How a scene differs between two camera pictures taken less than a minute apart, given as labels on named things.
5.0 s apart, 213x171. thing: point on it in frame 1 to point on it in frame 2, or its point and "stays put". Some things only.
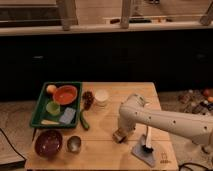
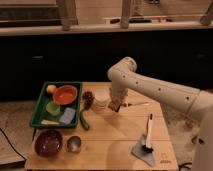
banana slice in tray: [48, 122] stays put
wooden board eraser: [120, 136] to [115, 105]
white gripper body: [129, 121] to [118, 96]
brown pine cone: [87, 99] stays put
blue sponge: [67, 115] stays put
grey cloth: [139, 153] stays put
